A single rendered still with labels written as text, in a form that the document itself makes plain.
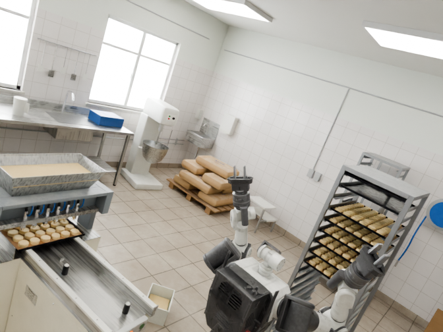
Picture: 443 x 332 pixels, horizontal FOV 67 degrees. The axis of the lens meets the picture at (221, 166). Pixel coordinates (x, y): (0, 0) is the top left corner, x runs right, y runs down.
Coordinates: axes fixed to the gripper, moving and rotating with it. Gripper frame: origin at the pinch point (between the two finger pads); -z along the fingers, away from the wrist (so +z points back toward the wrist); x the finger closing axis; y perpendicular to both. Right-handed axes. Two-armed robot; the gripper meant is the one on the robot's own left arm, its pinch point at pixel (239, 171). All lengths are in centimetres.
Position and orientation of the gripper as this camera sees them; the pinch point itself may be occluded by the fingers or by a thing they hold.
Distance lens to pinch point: 164.7
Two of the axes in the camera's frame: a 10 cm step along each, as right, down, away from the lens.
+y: -2.3, 3.1, -9.2
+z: 0.7, 9.5, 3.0
